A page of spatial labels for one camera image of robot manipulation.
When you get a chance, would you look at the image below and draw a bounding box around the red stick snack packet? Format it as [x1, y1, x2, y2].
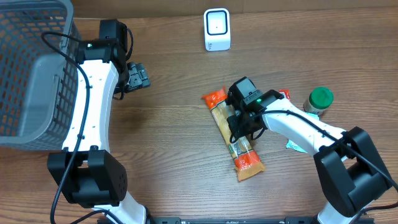
[279, 89, 291, 101]

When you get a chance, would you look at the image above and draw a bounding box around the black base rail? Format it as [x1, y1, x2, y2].
[146, 217, 316, 224]

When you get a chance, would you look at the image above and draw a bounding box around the grey plastic mesh basket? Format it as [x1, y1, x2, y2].
[1, 0, 80, 151]

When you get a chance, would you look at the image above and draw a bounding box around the green wet wipes packet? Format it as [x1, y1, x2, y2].
[286, 112, 320, 153]

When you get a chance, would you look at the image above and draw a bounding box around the green lid glass jar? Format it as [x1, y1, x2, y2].
[303, 87, 334, 115]

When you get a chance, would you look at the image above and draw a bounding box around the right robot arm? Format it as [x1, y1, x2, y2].
[226, 77, 397, 223]

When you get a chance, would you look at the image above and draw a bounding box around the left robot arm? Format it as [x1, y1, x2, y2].
[47, 19, 153, 224]

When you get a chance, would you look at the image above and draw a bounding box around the white barcode scanner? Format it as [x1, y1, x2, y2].
[203, 8, 231, 52]

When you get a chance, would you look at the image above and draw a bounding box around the orange spaghetti packet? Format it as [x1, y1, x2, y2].
[201, 88, 266, 182]

